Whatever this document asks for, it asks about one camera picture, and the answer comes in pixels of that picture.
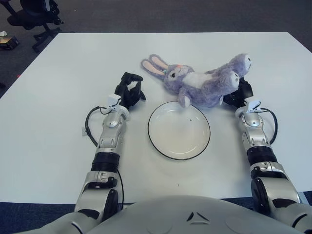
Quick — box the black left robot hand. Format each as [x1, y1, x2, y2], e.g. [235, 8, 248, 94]
[114, 72, 147, 110]

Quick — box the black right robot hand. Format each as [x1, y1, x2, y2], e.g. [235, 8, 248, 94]
[222, 77, 254, 109]

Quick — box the purple plush bunny doll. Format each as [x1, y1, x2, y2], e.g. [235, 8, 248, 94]
[140, 53, 253, 109]

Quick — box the white plate with black rim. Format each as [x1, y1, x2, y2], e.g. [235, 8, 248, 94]
[148, 101, 211, 160]

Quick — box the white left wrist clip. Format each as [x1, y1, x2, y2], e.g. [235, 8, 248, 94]
[107, 94, 121, 112]

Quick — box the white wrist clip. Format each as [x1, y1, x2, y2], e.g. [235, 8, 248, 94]
[244, 98, 261, 114]
[107, 94, 121, 112]

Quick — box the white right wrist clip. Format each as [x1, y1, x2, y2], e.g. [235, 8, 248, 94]
[244, 98, 261, 114]

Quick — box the black office chair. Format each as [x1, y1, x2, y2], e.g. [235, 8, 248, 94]
[6, 0, 64, 53]

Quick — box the grey robot torso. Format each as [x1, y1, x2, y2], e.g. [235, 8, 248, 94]
[85, 195, 293, 234]

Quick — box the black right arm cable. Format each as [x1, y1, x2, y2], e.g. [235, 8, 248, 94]
[258, 108, 278, 144]

